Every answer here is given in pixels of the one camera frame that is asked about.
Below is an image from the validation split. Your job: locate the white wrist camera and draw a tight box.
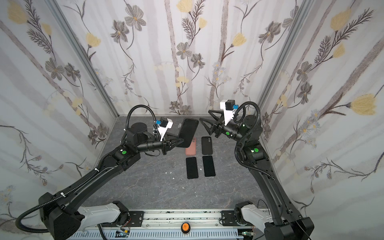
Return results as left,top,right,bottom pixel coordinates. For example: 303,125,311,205
156,117,173,142
220,100,239,126

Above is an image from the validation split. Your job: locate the phone with pink case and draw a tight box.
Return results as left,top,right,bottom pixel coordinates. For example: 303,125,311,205
186,157,199,179

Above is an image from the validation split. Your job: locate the black right corrugated cable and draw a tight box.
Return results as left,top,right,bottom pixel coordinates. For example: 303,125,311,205
233,101,276,181

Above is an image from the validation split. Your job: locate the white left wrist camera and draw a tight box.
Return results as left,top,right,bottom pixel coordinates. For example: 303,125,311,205
156,117,173,142

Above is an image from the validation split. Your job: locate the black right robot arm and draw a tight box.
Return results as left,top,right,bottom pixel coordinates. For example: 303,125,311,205
200,110,315,240

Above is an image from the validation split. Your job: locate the black phone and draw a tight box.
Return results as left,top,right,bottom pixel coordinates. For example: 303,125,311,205
177,118,199,148
203,156,216,177

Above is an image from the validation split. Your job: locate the pink phone case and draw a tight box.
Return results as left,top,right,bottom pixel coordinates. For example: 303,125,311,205
185,138,197,156

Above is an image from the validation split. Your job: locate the black left corrugated cable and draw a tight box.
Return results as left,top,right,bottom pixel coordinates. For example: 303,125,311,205
14,104,157,234

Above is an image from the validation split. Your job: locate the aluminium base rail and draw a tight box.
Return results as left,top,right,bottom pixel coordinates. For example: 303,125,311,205
71,209,266,240

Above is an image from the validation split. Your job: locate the black corrugated cable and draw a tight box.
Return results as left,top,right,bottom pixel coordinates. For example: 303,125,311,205
233,101,276,181
14,104,157,234

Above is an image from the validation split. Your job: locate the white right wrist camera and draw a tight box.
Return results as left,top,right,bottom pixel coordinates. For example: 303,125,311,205
220,100,239,126

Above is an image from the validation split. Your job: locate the orange emergency stop button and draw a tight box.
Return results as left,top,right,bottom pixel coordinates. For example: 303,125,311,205
181,223,191,235

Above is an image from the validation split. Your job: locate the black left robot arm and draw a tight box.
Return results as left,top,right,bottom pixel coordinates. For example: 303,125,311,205
39,121,192,240

